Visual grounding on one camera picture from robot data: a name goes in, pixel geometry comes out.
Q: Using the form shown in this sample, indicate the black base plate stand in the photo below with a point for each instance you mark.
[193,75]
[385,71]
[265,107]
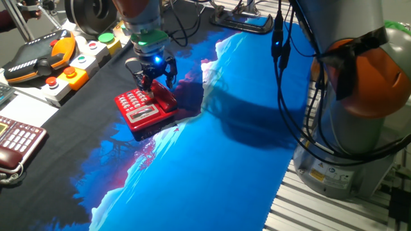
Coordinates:
[244,24]

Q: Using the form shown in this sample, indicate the dark red sleeved forearm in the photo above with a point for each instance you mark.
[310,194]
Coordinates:
[9,20]

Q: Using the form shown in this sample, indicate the black filament spool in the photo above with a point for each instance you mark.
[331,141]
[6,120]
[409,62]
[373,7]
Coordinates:
[93,16]

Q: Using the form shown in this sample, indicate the blue landscape printed cloth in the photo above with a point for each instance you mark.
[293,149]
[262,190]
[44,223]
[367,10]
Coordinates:
[208,176]

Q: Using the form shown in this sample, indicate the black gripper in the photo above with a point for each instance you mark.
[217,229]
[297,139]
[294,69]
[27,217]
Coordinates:
[154,64]

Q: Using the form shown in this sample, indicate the white paper sheet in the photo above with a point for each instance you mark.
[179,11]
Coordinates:
[29,112]

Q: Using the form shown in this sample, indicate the black orange teach pendant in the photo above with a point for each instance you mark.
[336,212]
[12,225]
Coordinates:
[32,61]

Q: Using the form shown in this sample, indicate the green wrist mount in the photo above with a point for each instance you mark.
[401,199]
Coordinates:
[151,37]

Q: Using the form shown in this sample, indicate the white box green button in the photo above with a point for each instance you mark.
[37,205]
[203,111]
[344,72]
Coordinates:
[84,65]

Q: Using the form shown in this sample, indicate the maroon telephone handset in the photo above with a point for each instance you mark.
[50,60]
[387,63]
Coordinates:
[9,158]

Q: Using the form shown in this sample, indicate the small white round object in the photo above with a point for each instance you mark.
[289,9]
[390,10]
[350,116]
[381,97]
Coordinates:
[80,41]

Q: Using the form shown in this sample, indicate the yellow box green button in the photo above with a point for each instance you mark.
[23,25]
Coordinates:
[110,43]

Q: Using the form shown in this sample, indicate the red telephone base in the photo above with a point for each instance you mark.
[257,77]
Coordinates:
[141,115]

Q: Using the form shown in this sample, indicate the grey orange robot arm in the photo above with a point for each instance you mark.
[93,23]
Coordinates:
[353,134]

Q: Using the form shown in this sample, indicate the maroon desk telephone base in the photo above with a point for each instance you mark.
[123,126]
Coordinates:
[22,138]

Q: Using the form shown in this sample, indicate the person hand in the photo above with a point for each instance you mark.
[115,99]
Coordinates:
[30,13]

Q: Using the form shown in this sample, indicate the red telephone handset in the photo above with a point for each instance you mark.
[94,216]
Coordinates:
[165,99]

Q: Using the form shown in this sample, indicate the white box red button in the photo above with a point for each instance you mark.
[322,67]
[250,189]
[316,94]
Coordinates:
[94,51]
[56,90]

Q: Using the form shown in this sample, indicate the black computer keyboard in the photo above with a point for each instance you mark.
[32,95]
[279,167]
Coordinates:
[4,93]

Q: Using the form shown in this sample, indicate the grey metal tripod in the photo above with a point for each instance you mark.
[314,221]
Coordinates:
[19,22]

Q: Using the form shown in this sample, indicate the orange box red button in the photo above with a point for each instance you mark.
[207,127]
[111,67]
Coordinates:
[74,78]

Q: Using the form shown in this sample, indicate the green cloth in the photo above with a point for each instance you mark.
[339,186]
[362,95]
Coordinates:
[398,25]

